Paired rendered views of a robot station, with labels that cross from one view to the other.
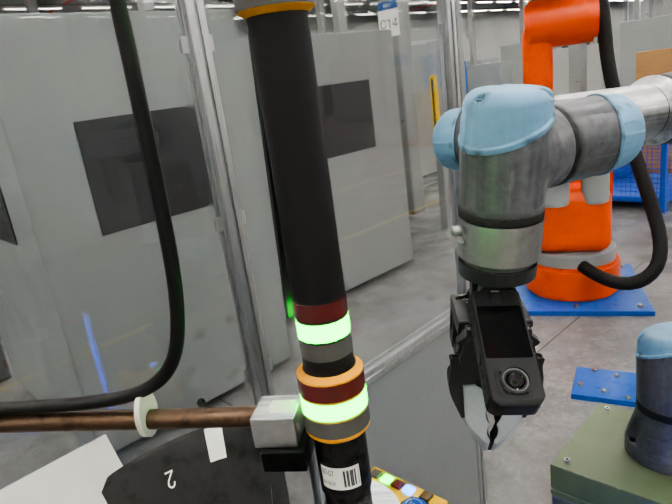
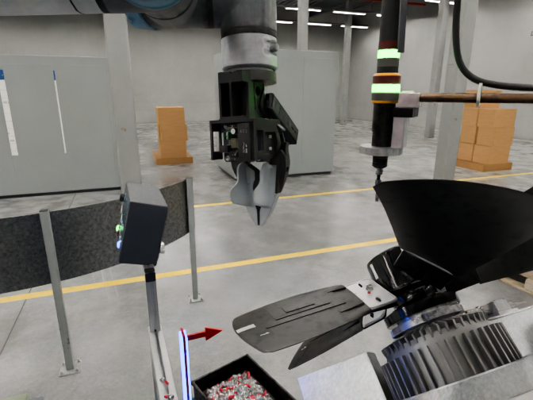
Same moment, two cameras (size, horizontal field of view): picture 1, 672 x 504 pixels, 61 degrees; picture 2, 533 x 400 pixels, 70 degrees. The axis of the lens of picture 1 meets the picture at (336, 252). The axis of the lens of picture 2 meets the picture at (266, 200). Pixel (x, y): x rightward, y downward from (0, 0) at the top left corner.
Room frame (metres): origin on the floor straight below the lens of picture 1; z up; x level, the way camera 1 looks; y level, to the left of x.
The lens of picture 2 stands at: (0.99, 0.08, 1.55)
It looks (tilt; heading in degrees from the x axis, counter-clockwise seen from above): 16 degrees down; 202
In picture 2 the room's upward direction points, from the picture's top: straight up
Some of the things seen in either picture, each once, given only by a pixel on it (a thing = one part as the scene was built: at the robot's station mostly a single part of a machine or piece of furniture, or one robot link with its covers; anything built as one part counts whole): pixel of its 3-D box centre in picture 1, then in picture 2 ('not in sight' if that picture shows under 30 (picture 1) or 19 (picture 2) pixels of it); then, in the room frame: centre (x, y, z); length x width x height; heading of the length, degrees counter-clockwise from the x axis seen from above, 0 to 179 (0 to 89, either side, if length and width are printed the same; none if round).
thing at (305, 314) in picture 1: (320, 304); (389, 45); (0.33, 0.01, 1.62); 0.03 x 0.03 x 0.01
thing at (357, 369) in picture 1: (333, 395); (385, 88); (0.33, 0.01, 1.56); 0.04 x 0.04 x 0.05
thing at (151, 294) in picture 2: not in sight; (152, 300); (0.20, -0.61, 0.96); 0.03 x 0.03 x 0.20; 44
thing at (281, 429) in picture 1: (329, 467); (389, 124); (0.33, 0.02, 1.50); 0.09 x 0.07 x 0.10; 79
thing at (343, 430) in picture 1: (336, 412); (385, 96); (0.33, 0.01, 1.54); 0.04 x 0.04 x 0.01
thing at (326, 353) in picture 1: (325, 341); (388, 63); (0.33, 0.01, 1.59); 0.03 x 0.03 x 0.01
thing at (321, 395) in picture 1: (331, 377); (386, 79); (0.33, 0.01, 1.57); 0.04 x 0.04 x 0.01
